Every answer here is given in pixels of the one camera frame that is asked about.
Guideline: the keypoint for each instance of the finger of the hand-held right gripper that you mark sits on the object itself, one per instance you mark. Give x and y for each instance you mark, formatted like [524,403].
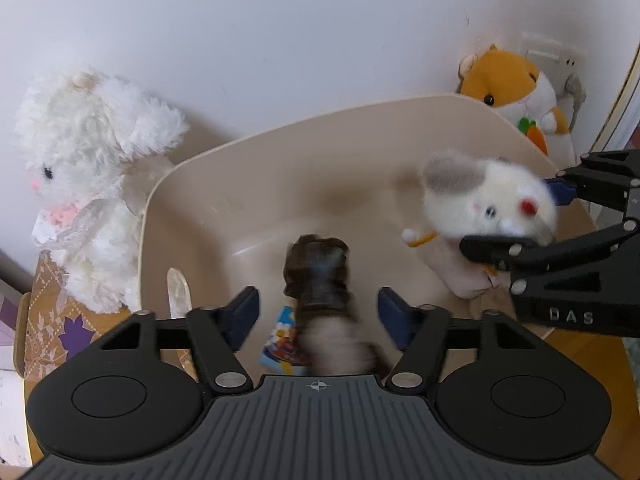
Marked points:
[495,249]
[559,190]

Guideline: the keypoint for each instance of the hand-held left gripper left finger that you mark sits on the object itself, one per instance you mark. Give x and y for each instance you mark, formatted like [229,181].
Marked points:
[246,312]

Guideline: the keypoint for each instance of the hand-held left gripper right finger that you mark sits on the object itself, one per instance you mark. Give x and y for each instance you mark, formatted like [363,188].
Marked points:
[392,316]

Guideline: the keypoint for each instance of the white grey-eared plush toy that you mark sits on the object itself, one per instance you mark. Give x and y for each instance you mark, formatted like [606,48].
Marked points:
[480,195]

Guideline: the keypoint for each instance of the dark brown plush toy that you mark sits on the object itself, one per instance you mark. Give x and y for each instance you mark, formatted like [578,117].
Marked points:
[315,275]

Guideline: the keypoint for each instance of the beige plastic storage bin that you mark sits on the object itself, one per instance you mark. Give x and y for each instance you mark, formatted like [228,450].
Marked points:
[300,185]

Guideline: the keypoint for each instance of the colourful printed packet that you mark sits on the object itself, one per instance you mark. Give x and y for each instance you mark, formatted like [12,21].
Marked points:
[280,340]

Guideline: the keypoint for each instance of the clear plastic wrapper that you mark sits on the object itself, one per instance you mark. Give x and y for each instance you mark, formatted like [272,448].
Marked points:
[180,290]

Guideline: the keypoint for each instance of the orange hamster plush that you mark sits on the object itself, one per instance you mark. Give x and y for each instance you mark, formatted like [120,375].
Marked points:
[500,77]

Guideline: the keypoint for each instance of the white fluffy bunny plush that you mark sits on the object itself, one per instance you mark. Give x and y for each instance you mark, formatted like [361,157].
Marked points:
[95,160]

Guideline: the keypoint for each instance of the cream door frame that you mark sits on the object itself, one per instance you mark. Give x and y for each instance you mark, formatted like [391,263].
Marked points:
[617,95]

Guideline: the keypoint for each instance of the white wall socket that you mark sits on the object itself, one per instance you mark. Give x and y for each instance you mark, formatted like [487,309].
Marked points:
[560,55]

